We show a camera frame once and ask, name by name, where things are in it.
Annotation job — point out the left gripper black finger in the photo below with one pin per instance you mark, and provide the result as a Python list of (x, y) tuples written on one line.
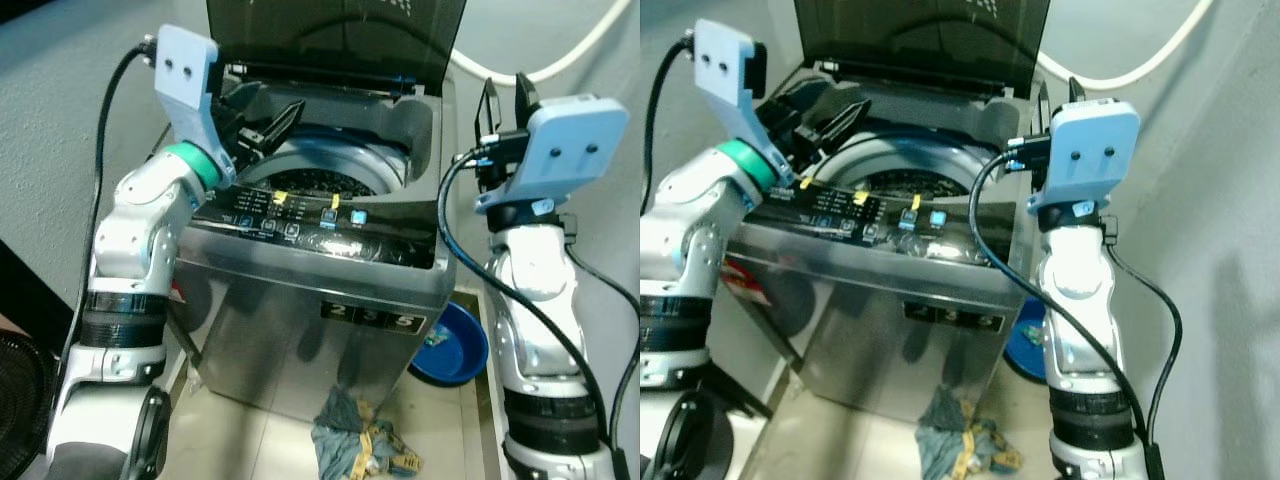
[(243, 93), (843, 125), (282, 125), (805, 93)]

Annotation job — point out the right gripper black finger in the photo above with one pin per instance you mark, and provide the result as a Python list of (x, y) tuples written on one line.
[(1075, 93), (526, 100), (1045, 110), (491, 110)]

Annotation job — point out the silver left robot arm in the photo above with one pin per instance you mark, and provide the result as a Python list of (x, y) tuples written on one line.
[(140, 230), (670, 240)]

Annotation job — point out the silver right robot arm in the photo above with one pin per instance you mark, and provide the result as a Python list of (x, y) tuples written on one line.
[(1075, 270), (530, 270)]

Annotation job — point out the silver top-load washing machine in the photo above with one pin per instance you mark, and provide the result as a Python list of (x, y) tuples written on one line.
[(880, 340), (300, 340)]

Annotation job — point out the black washer control panel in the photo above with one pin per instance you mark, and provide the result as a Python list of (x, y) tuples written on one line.
[(880, 215), (320, 225)]

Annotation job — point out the dark tinted washer lid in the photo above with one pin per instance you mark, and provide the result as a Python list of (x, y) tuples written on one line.
[(920, 40), (330, 40)]

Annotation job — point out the red white washer sticker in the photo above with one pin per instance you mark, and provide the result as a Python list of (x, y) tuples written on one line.
[(745, 282), (178, 291)]

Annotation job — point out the blue plastic basin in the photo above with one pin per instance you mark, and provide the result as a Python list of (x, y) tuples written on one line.
[(455, 350), (1025, 345)]

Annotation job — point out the blue yellow crumpled cloth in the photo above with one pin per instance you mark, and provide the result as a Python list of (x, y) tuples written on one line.
[(350, 440), (960, 440)]

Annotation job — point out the black mesh fan guard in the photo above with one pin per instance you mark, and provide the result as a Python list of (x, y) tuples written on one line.
[(20, 400)]

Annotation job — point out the pale blue right wrist camera mount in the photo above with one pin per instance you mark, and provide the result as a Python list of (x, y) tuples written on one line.
[(570, 145), (1095, 150)]

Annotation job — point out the pale blue wrist camera mount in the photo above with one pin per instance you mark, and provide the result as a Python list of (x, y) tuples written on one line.
[(570, 145), (185, 70), (722, 65), (1095, 150)]

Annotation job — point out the pale blue left wrist camera mount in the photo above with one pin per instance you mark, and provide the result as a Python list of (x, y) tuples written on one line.
[(722, 65), (185, 70)]

